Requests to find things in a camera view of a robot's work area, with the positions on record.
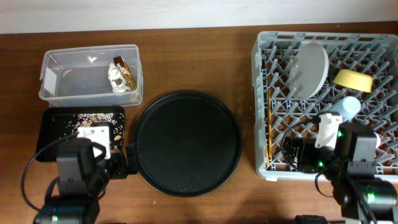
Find brown food scraps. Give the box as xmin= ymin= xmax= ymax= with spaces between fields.
xmin=62 ymin=113 xmax=125 ymax=153

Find blue plastic cup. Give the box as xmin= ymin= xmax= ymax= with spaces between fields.
xmin=328 ymin=96 xmax=361 ymax=122

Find wooden chopstick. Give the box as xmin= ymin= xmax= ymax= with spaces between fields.
xmin=267 ymin=89 xmax=272 ymax=159
xmin=264 ymin=120 xmax=271 ymax=168

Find white tissue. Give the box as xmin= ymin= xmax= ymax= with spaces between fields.
xmin=108 ymin=63 xmax=131 ymax=93

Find grey round plate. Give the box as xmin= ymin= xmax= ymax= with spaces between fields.
xmin=288 ymin=42 xmax=329 ymax=100

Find yellow bowl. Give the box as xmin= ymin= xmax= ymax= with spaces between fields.
xmin=333 ymin=69 xmax=373 ymax=93

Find gold foil wrapper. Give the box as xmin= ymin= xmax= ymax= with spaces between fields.
xmin=113 ymin=56 xmax=137 ymax=91

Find pink plastic cup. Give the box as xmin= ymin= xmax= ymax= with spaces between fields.
xmin=374 ymin=132 xmax=381 ymax=148

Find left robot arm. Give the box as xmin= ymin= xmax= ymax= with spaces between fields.
xmin=33 ymin=135 xmax=138 ymax=223

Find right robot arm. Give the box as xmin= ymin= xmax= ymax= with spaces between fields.
xmin=281 ymin=123 xmax=397 ymax=223

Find grey dishwasher rack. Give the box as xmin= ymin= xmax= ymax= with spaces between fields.
xmin=251 ymin=31 xmax=397 ymax=183

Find clear plastic waste bin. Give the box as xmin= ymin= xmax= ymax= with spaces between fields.
xmin=39 ymin=44 xmax=144 ymax=107

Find round black serving tray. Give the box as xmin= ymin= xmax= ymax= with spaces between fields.
xmin=126 ymin=91 xmax=243 ymax=197

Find black rectangular tray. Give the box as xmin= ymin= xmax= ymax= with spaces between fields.
xmin=36 ymin=106 xmax=125 ymax=164

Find right black cable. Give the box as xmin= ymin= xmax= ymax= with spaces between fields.
xmin=279 ymin=116 xmax=336 ymax=198

